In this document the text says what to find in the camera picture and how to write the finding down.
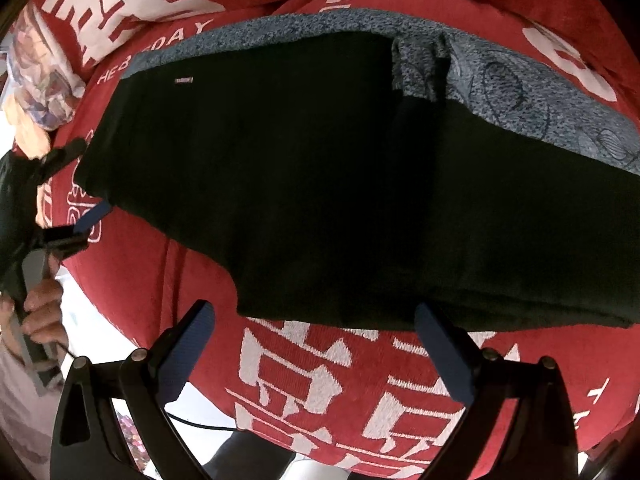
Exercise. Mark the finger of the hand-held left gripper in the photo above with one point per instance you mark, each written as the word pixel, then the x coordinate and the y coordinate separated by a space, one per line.
pixel 92 217
pixel 65 154

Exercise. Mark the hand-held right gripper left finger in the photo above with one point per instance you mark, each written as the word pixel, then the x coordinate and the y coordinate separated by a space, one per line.
pixel 187 347

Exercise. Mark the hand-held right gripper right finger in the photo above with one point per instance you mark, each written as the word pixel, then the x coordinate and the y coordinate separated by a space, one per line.
pixel 445 355

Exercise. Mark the black pants with grey floral trim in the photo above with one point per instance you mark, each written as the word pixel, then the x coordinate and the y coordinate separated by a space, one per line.
pixel 275 160

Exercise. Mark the person's left forearm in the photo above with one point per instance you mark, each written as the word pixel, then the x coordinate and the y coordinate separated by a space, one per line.
pixel 20 410

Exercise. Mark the person's left hand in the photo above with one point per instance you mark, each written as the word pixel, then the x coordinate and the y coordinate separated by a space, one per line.
pixel 45 310

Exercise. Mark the peach cloth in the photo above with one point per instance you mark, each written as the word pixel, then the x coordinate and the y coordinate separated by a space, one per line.
pixel 27 135

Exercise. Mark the floral pillow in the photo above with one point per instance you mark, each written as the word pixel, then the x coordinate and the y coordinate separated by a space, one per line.
pixel 45 80

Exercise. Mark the red printed blanket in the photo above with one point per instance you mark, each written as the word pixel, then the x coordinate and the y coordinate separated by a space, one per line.
pixel 325 370

